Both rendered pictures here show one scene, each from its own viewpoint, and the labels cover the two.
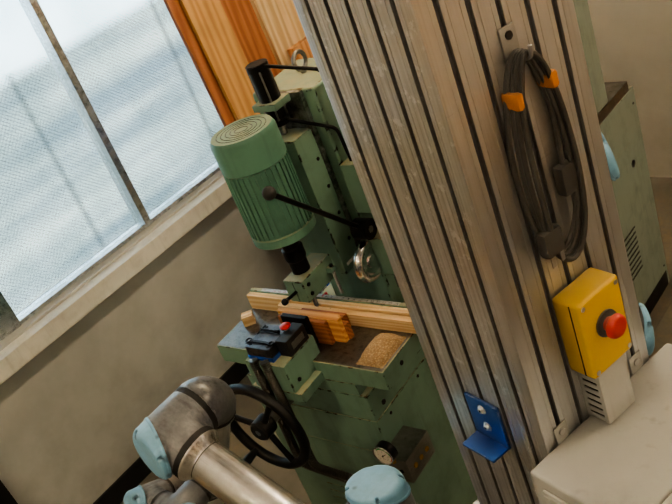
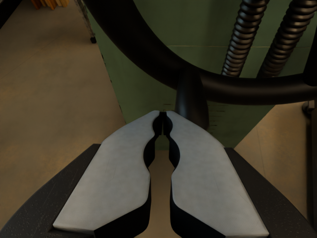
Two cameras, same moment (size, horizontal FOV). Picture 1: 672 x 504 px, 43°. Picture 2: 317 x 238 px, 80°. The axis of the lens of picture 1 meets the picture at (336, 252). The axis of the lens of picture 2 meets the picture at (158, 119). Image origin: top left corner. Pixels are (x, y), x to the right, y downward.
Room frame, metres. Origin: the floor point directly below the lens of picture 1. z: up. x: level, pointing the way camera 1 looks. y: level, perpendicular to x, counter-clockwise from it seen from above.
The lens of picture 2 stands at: (1.81, 0.50, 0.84)
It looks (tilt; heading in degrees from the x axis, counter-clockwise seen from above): 61 degrees down; 318
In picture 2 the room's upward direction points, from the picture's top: 1 degrees counter-clockwise
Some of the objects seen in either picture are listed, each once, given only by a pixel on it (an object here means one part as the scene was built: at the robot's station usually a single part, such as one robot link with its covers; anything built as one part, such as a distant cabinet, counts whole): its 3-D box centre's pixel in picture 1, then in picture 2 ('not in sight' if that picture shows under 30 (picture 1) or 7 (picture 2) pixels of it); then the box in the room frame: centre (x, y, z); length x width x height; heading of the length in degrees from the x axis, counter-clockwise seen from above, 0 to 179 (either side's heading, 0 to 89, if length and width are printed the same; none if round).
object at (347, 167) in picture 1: (369, 180); not in sight; (2.11, -0.16, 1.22); 0.09 x 0.08 x 0.15; 134
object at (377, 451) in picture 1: (387, 454); not in sight; (1.74, 0.07, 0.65); 0.06 x 0.04 x 0.08; 44
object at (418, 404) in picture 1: (401, 429); (188, 44); (2.16, 0.02, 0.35); 0.58 x 0.45 x 0.71; 134
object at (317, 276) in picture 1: (312, 279); not in sight; (2.09, 0.09, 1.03); 0.14 x 0.07 x 0.09; 134
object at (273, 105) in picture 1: (269, 93); not in sight; (2.17, 0.01, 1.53); 0.08 x 0.08 x 0.17; 44
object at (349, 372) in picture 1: (308, 352); not in sight; (1.99, 0.17, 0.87); 0.61 x 0.30 x 0.06; 44
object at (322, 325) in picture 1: (307, 329); not in sight; (2.00, 0.15, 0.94); 0.16 x 0.01 x 0.07; 44
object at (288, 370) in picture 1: (284, 360); not in sight; (1.93, 0.24, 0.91); 0.15 x 0.14 x 0.09; 44
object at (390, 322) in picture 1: (356, 318); not in sight; (1.98, 0.02, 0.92); 0.55 x 0.02 x 0.04; 44
